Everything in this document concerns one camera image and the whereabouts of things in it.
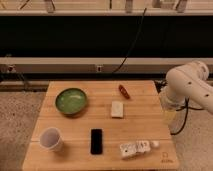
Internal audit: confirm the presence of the green ceramic bowl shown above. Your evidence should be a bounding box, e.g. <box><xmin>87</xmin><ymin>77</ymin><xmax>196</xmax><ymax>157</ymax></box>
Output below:
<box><xmin>55</xmin><ymin>88</ymin><xmax>88</xmax><ymax>116</ymax></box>

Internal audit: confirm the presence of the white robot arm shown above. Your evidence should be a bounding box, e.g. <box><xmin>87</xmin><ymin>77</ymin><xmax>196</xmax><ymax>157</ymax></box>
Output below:
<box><xmin>159</xmin><ymin>61</ymin><xmax>213</xmax><ymax>124</ymax></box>

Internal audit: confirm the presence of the black smartphone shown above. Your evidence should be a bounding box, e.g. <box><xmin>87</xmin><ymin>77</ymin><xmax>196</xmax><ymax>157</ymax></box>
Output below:
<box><xmin>90</xmin><ymin>129</ymin><xmax>103</xmax><ymax>155</ymax></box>

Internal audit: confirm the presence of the white printed carton box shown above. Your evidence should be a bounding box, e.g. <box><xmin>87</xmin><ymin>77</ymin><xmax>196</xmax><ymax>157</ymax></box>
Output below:
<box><xmin>120</xmin><ymin>141</ymin><xmax>151</xmax><ymax>158</ymax></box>

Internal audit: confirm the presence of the small white cap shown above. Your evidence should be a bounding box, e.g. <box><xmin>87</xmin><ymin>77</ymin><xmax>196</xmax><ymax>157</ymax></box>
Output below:
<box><xmin>151</xmin><ymin>141</ymin><xmax>160</xmax><ymax>148</ymax></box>

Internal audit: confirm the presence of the white paper cup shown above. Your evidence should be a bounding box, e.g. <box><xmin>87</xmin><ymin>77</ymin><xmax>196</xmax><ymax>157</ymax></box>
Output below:
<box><xmin>39</xmin><ymin>127</ymin><xmax>63</xmax><ymax>152</ymax></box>

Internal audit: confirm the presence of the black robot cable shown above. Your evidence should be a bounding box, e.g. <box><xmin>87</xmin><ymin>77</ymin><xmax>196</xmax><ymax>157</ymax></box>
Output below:
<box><xmin>170</xmin><ymin>97</ymin><xmax>205</xmax><ymax>136</ymax></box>

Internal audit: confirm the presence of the black hanging cable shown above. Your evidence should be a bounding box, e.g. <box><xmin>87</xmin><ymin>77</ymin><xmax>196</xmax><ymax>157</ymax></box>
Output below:
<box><xmin>111</xmin><ymin>7</ymin><xmax>148</xmax><ymax>74</ymax></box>

